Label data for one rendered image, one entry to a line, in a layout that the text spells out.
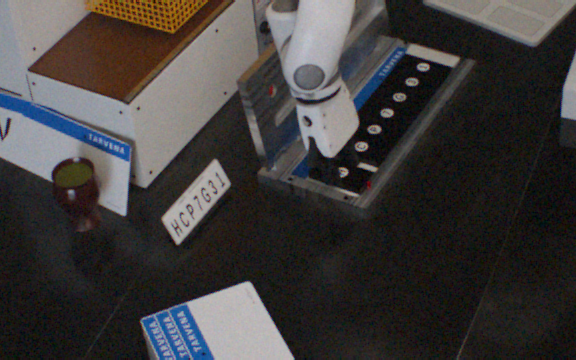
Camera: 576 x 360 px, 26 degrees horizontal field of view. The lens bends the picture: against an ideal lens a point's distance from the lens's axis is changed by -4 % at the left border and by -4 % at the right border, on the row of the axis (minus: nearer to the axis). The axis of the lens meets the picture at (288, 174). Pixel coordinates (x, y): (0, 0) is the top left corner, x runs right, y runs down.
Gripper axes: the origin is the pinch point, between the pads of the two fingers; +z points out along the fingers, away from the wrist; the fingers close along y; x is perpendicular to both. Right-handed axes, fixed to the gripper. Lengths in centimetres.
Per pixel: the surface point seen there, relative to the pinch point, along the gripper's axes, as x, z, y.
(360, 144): 0.6, 1.2, 7.5
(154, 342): 2.0, -4.9, -48.8
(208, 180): 17.4, -3.8, -12.5
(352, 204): -4.2, 3.3, -5.0
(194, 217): 16.8, -1.2, -18.9
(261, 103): 9.9, -13.2, -2.7
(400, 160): -6.4, 3.7, 7.8
